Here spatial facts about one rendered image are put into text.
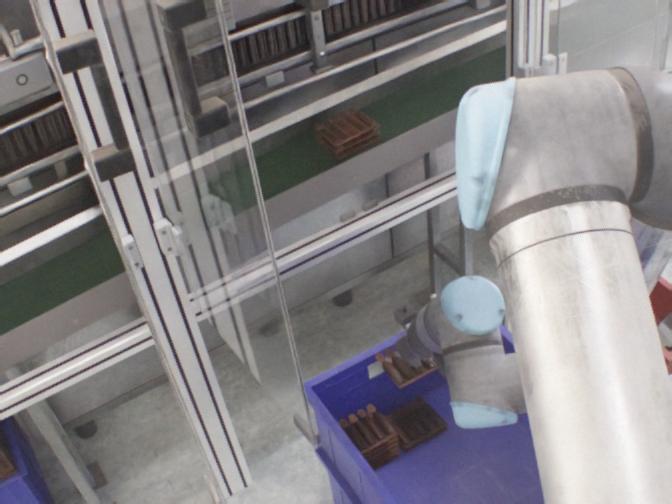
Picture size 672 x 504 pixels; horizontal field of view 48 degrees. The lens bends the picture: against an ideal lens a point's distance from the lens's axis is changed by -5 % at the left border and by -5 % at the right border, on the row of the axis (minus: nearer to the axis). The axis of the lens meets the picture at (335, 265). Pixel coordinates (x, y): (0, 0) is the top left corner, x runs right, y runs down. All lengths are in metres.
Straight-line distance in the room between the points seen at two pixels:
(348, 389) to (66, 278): 0.58
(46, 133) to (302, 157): 0.51
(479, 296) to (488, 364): 0.10
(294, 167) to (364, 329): 0.71
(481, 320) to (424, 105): 0.68
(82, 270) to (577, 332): 1.09
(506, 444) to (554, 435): 1.06
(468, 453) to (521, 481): 0.12
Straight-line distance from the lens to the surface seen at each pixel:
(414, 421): 1.63
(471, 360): 1.13
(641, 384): 0.57
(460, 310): 1.12
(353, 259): 2.06
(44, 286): 1.51
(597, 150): 0.62
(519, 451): 1.62
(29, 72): 1.33
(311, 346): 2.13
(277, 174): 1.55
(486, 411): 1.12
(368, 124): 1.57
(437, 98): 1.71
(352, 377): 1.52
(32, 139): 1.43
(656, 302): 2.20
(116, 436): 2.08
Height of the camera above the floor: 1.56
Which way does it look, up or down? 42 degrees down
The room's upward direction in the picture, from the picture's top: 9 degrees counter-clockwise
